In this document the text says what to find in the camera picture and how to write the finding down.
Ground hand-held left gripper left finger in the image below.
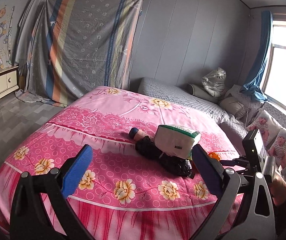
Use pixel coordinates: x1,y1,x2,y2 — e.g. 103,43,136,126
9,144,95,240

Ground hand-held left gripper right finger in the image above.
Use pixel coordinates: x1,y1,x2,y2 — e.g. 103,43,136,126
191,144,276,240

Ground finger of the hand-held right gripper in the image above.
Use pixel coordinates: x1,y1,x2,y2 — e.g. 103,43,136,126
220,156,249,168
236,167,254,177

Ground white soft tissue pack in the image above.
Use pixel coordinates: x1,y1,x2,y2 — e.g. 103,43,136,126
154,124,201,160

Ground person's right hand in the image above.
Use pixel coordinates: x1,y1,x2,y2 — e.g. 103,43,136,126
270,172,286,207

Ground baby print pillow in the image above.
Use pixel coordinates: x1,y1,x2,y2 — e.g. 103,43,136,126
246,109,281,144
267,127,286,172

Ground black plastic bag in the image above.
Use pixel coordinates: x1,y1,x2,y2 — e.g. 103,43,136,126
135,136,196,180

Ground grey cushion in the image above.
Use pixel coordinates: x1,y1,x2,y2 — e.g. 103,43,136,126
219,95,249,120

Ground pink floral blanket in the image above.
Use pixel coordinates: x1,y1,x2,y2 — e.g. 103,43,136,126
0,85,244,240

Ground beige bottle dark cap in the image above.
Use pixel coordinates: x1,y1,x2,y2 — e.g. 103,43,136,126
129,127,146,144

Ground plush tiger in plastic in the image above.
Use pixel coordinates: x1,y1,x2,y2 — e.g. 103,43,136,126
201,67,227,98

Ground grey bolster pillow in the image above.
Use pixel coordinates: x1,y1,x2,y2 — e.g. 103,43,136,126
186,83,220,104

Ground window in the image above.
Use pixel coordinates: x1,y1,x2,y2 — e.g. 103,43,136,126
261,17,286,120

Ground grey quilted sofa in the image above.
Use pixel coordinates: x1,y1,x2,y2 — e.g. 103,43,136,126
137,77,286,182

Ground blue curtain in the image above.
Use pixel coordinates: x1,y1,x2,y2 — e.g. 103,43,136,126
240,10,274,103

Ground white tv cabinet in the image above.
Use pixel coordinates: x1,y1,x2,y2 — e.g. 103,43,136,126
0,65,20,111

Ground striped grey cloth cover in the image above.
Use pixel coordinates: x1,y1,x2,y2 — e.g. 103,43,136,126
15,0,144,108

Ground white cloth cover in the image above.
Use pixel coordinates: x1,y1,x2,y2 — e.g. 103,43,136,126
14,0,50,67

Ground white cable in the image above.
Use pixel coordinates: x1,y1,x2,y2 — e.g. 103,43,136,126
243,102,253,128

